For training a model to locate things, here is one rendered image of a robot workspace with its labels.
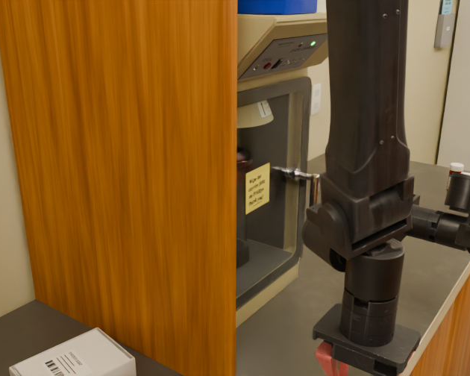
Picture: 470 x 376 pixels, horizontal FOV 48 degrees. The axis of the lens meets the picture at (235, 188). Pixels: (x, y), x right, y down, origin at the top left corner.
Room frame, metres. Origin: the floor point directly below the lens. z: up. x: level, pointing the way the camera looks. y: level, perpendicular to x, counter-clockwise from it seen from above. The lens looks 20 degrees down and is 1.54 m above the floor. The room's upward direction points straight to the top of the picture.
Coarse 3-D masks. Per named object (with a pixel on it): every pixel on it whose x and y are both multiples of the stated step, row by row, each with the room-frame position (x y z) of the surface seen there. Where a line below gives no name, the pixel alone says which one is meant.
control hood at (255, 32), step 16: (240, 16) 0.76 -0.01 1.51; (256, 16) 0.75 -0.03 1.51; (272, 16) 0.73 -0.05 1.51; (288, 16) 0.76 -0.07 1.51; (304, 16) 0.80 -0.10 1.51; (320, 16) 0.83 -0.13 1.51; (240, 32) 0.76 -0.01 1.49; (256, 32) 0.74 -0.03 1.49; (272, 32) 0.74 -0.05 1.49; (288, 32) 0.78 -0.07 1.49; (304, 32) 0.83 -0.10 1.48; (320, 32) 0.88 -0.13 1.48; (240, 48) 0.76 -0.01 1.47; (256, 48) 0.75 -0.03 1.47; (320, 48) 0.95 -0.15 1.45; (240, 64) 0.76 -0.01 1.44; (304, 64) 0.97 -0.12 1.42; (240, 80) 0.81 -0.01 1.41
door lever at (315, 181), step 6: (294, 174) 0.99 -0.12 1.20; (300, 174) 0.99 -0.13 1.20; (306, 174) 0.99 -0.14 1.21; (312, 180) 0.97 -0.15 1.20; (318, 180) 0.97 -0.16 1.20; (312, 186) 0.97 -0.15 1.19; (318, 186) 0.97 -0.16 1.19; (312, 192) 0.97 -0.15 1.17; (318, 192) 0.97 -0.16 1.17; (312, 198) 0.97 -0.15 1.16; (318, 198) 0.98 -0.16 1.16; (312, 204) 0.97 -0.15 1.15
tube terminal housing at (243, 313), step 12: (288, 72) 0.99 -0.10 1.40; (300, 72) 1.03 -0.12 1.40; (240, 84) 0.86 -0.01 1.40; (252, 84) 0.89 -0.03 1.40; (264, 84) 0.92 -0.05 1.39; (288, 276) 1.02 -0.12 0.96; (276, 288) 0.98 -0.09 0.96; (252, 300) 0.90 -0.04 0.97; (264, 300) 0.94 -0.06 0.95; (240, 312) 0.87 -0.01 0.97; (252, 312) 0.90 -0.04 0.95; (240, 324) 0.87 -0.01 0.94
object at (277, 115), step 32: (256, 96) 0.88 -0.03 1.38; (288, 96) 0.97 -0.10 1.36; (256, 128) 0.88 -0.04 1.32; (288, 128) 0.97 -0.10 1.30; (256, 160) 0.88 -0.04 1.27; (288, 160) 0.97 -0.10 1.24; (288, 192) 0.98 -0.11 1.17; (256, 224) 0.89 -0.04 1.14; (288, 224) 0.98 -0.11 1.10; (256, 256) 0.89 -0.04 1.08; (288, 256) 0.99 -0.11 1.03; (256, 288) 0.89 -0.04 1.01
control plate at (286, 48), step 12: (312, 36) 0.86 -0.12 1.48; (324, 36) 0.90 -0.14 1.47; (276, 48) 0.80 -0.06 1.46; (288, 48) 0.84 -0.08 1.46; (300, 48) 0.87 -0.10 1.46; (312, 48) 0.92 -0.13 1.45; (264, 60) 0.81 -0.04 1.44; (276, 60) 0.84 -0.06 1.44; (300, 60) 0.93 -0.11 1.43; (252, 72) 0.82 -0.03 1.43; (264, 72) 0.85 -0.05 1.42
